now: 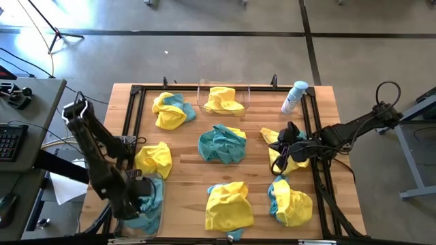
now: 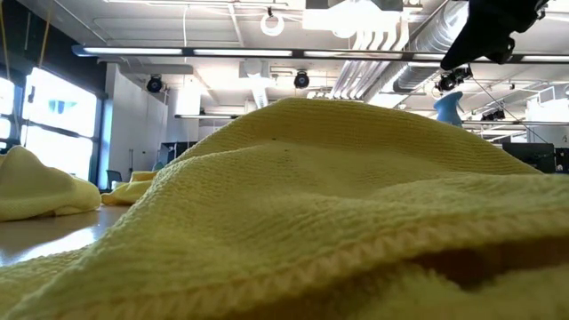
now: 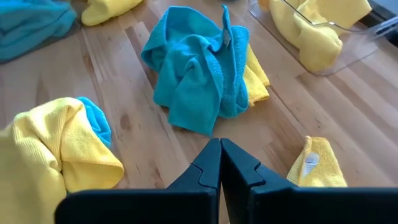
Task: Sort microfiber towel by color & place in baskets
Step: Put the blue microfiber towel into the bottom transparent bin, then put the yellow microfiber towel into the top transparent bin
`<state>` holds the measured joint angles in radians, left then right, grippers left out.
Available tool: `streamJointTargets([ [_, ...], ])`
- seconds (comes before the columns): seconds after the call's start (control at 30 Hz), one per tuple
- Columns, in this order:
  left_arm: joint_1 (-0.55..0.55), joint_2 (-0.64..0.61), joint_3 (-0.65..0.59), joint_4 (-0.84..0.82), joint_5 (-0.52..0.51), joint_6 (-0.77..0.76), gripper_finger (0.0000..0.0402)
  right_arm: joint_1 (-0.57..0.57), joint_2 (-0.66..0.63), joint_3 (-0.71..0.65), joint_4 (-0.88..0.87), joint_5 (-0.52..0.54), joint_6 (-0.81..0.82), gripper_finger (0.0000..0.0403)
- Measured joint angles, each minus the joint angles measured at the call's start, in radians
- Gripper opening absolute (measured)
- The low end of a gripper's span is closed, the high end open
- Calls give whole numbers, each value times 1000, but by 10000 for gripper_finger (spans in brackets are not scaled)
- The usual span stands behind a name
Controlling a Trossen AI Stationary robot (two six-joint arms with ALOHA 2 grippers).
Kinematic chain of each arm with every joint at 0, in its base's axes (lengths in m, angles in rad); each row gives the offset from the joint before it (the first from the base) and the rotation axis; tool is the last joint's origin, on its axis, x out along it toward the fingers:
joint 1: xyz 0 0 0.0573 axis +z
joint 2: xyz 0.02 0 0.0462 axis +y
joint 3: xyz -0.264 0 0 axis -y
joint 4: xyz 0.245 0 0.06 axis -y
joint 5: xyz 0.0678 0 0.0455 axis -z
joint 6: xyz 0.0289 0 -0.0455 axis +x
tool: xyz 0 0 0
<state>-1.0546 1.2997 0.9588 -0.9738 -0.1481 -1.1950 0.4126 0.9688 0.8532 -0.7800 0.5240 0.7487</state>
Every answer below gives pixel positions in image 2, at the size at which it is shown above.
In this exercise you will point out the silver ventilation duct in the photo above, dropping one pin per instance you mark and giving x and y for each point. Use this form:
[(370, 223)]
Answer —
[(422, 53)]

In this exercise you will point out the light blue Febreze spray bottle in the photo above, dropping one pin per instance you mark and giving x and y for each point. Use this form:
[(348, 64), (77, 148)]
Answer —
[(446, 111)]

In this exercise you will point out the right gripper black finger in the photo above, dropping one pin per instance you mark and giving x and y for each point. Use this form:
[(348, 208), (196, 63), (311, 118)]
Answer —
[(478, 49), (464, 37)]

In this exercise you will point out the long overhead light bar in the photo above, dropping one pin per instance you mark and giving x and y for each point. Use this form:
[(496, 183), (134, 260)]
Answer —
[(133, 51)]

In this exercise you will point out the yellow microfiber towel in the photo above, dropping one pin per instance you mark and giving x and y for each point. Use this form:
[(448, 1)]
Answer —
[(311, 200), (40, 191), (129, 191)]

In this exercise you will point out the dark office chair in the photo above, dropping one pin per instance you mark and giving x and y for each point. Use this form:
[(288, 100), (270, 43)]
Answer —
[(114, 174)]

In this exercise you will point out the black round ceiling spotlight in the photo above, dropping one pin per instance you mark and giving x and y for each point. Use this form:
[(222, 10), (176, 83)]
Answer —
[(301, 80), (154, 84)]

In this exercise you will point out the black spotlight cluster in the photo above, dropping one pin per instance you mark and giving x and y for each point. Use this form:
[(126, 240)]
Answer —
[(449, 81)]

